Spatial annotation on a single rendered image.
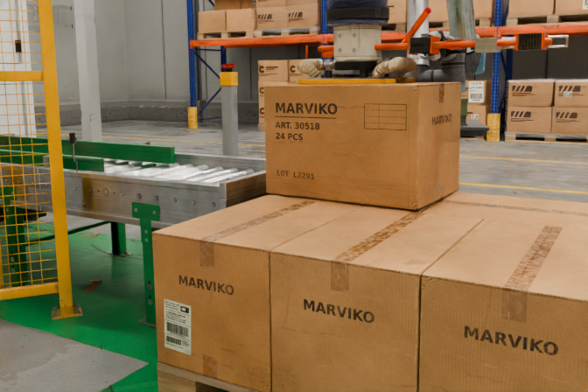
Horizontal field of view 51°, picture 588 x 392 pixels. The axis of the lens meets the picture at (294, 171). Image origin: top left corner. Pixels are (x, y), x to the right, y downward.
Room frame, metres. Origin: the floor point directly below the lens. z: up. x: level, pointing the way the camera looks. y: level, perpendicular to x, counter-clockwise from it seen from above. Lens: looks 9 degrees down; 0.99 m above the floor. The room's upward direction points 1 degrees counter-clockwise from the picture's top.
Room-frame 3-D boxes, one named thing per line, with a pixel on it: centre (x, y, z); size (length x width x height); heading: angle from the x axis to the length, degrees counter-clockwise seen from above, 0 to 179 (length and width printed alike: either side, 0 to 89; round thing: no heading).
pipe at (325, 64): (2.28, -0.23, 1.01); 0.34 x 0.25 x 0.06; 59
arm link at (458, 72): (2.42, -0.61, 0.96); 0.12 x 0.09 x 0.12; 69
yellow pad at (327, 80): (2.20, -0.19, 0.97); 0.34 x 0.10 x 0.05; 59
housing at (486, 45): (2.04, -0.63, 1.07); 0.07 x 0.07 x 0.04; 59
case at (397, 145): (2.27, -0.25, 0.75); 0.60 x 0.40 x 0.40; 57
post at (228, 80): (3.18, 0.33, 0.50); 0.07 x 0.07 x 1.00; 60
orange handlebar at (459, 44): (2.28, -0.46, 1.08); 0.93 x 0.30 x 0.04; 59
